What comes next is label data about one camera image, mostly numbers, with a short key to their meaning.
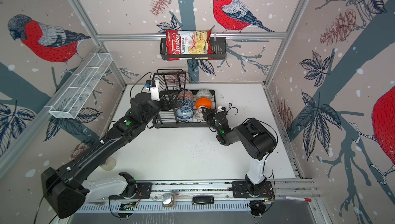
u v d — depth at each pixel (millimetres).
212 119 817
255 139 510
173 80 1233
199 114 920
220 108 896
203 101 1061
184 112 1007
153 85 617
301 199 702
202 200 674
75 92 754
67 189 379
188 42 876
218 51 949
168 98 645
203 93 1074
